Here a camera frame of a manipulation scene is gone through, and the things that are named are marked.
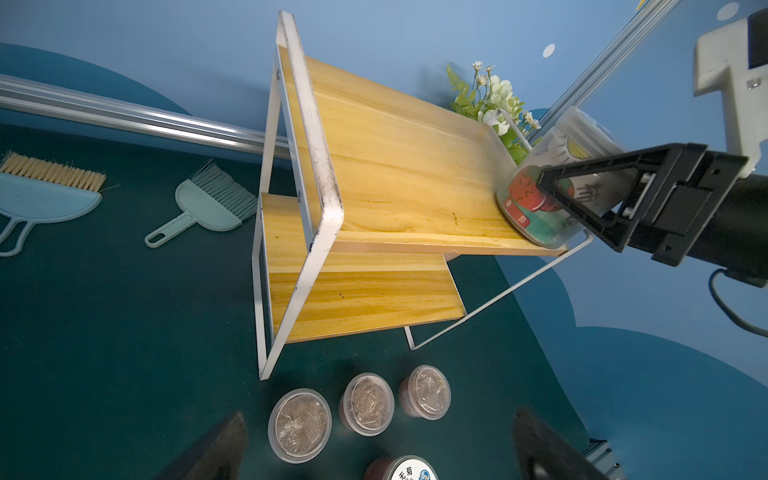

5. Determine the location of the aluminium back frame bar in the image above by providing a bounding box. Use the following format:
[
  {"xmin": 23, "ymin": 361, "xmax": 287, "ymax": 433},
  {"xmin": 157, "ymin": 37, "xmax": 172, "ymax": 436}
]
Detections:
[{"xmin": 1, "ymin": 75, "xmax": 266, "ymax": 154}]

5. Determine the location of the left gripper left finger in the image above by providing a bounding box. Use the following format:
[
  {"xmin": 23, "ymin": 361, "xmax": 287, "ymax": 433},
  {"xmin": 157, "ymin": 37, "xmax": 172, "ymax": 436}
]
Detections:
[{"xmin": 155, "ymin": 411, "xmax": 248, "ymax": 480}]

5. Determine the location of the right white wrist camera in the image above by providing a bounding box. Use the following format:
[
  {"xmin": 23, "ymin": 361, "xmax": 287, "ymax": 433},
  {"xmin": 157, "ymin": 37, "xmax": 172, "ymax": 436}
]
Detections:
[{"xmin": 693, "ymin": 9, "xmax": 767, "ymax": 179}]

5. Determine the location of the strawberry label seed jar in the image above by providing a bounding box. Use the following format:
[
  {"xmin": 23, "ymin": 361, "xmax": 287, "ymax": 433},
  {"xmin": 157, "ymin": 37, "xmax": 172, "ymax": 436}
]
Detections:
[{"xmin": 496, "ymin": 107, "xmax": 623, "ymax": 249}]

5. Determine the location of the yellow wooden two-tier shelf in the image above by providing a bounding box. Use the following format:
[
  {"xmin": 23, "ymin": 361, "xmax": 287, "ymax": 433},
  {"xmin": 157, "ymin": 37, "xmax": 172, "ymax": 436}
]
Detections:
[{"xmin": 252, "ymin": 11, "xmax": 572, "ymax": 380}]

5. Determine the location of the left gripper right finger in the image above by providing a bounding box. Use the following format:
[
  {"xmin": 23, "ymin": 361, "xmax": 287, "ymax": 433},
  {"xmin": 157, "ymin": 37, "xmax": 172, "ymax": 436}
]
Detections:
[{"xmin": 512, "ymin": 407, "xmax": 606, "ymax": 480}]

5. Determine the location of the pink pot with flowers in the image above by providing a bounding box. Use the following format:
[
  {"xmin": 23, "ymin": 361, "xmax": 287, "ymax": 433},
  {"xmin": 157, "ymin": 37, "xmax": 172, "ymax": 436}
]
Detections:
[{"xmin": 446, "ymin": 61, "xmax": 541, "ymax": 165}]

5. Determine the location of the right aluminium frame post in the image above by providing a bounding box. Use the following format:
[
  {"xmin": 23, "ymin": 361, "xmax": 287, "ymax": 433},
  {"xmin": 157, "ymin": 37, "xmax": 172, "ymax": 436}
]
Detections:
[{"xmin": 528, "ymin": 0, "xmax": 680, "ymax": 141}]

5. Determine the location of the pink flower label seed jar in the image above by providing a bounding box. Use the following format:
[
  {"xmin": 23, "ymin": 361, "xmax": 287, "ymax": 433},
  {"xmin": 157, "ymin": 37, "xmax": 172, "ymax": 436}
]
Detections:
[{"xmin": 363, "ymin": 455, "xmax": 438, "ymax": 480}]

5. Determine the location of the middle clear soil cup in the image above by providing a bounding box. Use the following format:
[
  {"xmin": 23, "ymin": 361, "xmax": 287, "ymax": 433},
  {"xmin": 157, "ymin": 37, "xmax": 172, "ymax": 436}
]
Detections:
[{"xmin": 339, "ymin": 373, "xmax": 396, "ymax": 437}]

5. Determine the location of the left clear soil cup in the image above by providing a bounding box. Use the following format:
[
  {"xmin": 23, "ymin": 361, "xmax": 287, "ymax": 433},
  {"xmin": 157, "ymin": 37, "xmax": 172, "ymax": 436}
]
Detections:
[{"xmin": 267, "ymin": 388, "xmax": 332, "ymax": 465}]

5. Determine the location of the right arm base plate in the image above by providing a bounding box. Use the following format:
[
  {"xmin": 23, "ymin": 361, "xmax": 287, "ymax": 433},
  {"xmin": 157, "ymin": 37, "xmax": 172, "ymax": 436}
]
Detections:
[{"xmin": 583, "ymin": 439, "xmax": 627, "ymax": 480}]

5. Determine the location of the clear soil cup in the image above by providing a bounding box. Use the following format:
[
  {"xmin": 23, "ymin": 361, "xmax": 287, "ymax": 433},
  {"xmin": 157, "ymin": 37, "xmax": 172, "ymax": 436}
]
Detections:
[
  {"xmin": 398, "ymin": 365, "xmax": 452, "ymax": 421},
  {"xmin": 267, "ymin": 388, "xmax": 332, "ymax": 465},
  {"xmin": 339, "ymin": 373, "xmax": 396, "ymax": 437}
]

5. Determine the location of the right clear soil cup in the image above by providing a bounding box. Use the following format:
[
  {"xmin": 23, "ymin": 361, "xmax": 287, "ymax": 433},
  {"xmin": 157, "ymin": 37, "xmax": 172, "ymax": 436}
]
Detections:
[{"xmin": 398, "ymin": 365, "xmax": 452, "ymax": 421}]

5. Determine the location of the blue dustpan brush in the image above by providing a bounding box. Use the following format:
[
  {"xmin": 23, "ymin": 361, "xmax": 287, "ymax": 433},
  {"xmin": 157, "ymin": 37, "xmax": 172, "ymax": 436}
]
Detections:
[{"xmin": 1, "ymin": 151, "xmax": 107, "ymax": 258}]

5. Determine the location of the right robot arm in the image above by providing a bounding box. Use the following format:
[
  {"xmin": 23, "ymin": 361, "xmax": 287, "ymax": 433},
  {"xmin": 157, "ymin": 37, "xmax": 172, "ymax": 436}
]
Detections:
[{"xmin": 537, "ymin": 143, "xmax": 767, "ymax": 284}]

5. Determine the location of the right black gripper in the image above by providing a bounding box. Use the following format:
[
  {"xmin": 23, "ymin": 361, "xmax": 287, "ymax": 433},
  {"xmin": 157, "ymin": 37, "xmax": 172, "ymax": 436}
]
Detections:
[{"xmin": 537, "ymin": 143, "xmax": 747, "ymax": 267}]

